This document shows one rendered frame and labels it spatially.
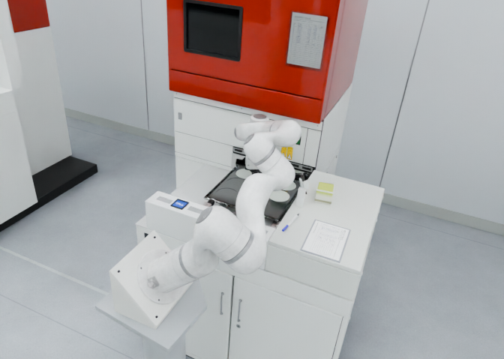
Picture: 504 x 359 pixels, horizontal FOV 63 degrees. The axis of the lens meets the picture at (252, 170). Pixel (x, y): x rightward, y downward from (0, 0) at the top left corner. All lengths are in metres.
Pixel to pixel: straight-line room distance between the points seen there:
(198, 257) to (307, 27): 1.06
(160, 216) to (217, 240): 0.64
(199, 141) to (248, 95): 0.45
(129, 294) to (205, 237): 0.37
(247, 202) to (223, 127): 0.94
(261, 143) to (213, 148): 0.85
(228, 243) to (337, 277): 0.53
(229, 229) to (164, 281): 0.34
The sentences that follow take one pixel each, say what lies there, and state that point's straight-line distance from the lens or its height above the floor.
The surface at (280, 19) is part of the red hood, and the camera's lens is 1.84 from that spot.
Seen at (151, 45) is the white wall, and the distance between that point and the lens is 4.14.
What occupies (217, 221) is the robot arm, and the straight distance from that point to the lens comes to 1.14.
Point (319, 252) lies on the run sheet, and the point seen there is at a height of 0.97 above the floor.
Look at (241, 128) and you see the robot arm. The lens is 1.80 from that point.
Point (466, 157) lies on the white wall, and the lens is 3.56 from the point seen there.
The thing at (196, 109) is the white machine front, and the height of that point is 1.14.
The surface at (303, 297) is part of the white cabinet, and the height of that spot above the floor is 0.75.
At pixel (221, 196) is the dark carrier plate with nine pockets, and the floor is 0.90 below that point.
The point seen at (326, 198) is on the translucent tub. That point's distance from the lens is 1.78.
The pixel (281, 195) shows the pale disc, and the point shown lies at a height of 0.90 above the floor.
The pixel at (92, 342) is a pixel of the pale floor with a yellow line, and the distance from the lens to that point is 2.53.
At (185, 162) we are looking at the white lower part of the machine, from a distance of 2.38.
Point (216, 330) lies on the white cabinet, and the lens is 2.03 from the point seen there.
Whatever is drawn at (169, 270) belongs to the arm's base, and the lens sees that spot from 1.35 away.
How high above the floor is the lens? 1.94
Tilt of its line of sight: 30 degrees down
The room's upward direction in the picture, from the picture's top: 5 degrees clockwise
